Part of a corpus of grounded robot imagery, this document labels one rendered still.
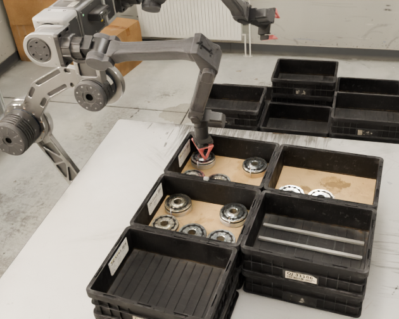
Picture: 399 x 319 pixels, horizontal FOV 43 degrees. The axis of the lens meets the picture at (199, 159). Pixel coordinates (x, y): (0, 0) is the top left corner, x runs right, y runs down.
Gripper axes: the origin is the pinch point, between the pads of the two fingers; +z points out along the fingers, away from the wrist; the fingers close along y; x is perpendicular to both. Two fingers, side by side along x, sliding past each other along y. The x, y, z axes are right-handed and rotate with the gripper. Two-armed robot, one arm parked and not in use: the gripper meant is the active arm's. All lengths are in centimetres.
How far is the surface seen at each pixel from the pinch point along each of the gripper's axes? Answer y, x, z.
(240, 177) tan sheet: -15.7, -10.1, 4.6
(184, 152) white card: 2.0, 7.5, -1.9
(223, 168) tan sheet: -7.3, -6.2, 4.4
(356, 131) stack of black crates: 32, -99, 33
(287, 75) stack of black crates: 113, -99, 32
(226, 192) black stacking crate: -29.6, 1.3, -1.6
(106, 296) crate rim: -63, 53, -3
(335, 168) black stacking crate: -29, -46, 2
